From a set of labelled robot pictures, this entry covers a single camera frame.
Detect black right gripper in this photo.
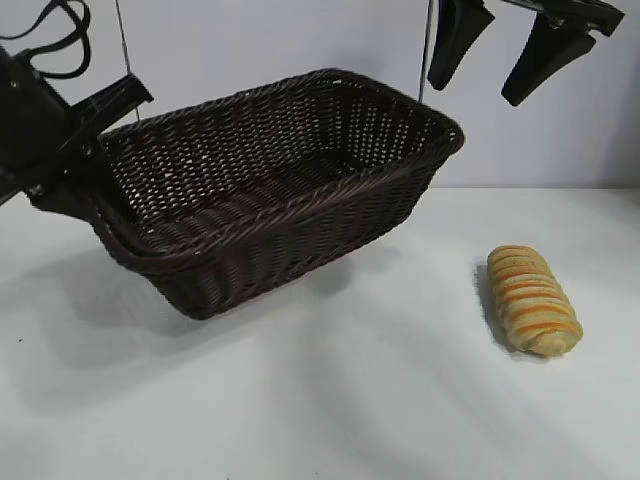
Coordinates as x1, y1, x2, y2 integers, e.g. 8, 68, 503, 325
427, 0, 626, 107

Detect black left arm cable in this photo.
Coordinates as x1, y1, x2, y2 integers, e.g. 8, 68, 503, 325
0, 0, 93, 77

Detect long striped bread roll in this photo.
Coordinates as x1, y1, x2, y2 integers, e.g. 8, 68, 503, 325
486, 244, 585, 359

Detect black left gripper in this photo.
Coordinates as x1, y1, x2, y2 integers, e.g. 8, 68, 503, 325
0, 44, 154, 222

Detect dark brown wicker basket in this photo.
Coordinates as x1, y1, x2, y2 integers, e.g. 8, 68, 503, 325
92, 68, 466, 321

